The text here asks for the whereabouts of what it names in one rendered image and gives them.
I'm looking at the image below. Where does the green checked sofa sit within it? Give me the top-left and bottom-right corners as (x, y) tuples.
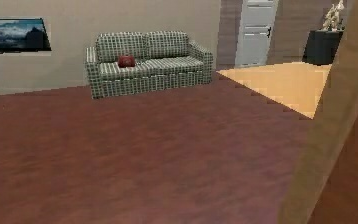
(84, 30), (214, 100)

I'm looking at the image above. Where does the red cushion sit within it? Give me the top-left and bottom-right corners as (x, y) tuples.
(117, 54), (137, 69)

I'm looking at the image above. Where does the white panelled room door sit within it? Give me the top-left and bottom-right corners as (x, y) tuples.
(234, 0), (280, 68)

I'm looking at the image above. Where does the black cabinet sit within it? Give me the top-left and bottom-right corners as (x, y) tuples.
(301, 29), (345, 66)

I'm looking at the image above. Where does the framed mountain landscape picture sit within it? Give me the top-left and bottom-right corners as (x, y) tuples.
(0, 17), (53, 54)

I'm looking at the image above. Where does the pale beige statue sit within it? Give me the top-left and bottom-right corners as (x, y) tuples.
(321, 0), (346, 32)

